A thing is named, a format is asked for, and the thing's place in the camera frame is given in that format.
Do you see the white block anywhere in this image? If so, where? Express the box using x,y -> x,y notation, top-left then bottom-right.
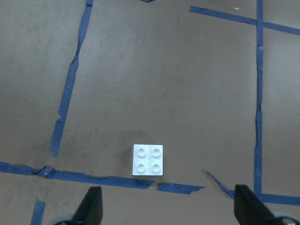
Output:
132,144 -> 164,176

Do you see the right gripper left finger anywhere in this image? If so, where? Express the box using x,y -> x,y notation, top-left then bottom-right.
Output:
70,186 -> 103,225

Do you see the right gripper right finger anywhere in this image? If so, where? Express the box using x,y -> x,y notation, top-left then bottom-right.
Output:
234,185 -> 284,225

